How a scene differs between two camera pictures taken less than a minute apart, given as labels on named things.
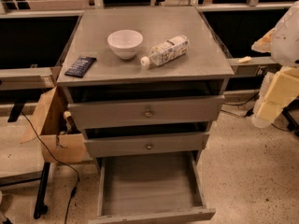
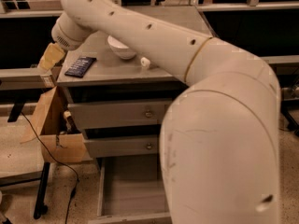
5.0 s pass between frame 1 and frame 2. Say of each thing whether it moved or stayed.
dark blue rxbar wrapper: stayed
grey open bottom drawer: stayed
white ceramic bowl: stayed
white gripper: moved
